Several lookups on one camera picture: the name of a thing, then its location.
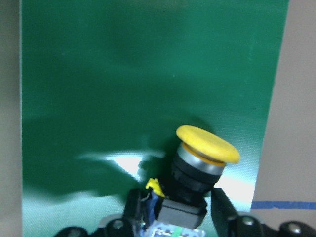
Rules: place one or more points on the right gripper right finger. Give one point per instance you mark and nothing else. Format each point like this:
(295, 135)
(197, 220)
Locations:
(230, 223)

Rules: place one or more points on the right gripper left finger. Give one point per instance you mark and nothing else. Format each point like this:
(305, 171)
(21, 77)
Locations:
(126, 225)

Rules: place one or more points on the green conveyor belt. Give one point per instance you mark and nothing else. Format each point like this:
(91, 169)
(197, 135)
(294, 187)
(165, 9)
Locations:
(106, 83)

